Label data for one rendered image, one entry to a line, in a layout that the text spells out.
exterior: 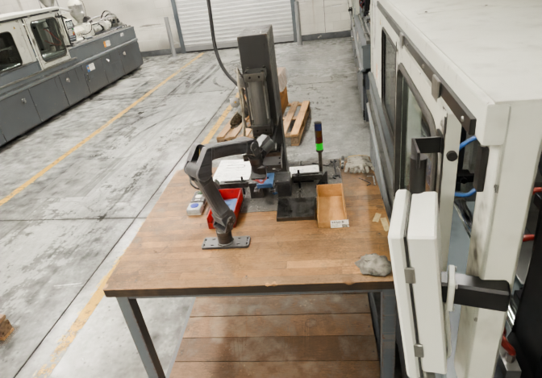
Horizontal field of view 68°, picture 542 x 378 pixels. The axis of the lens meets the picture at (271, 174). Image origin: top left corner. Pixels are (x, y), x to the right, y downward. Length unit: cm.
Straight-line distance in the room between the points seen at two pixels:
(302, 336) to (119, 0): 1103
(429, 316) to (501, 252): 18
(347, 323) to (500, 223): 154
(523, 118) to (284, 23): 1041
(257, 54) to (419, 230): 124
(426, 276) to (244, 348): 152
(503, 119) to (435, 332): 43
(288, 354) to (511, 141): 165
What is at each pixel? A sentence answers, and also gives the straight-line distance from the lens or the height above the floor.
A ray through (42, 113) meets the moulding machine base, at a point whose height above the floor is 21.
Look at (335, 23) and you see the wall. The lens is 1100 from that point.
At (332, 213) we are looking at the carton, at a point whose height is 91.
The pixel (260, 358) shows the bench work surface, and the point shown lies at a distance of 217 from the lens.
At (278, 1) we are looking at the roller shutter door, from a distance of 1098.
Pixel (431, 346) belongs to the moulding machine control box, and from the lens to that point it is 94.
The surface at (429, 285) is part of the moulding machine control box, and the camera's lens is 83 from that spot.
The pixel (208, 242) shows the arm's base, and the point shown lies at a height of 91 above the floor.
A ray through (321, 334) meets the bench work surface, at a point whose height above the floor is 22.
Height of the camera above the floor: 191
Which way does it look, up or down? 28 degrees down
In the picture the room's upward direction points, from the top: 8 degrees counter-clockwise
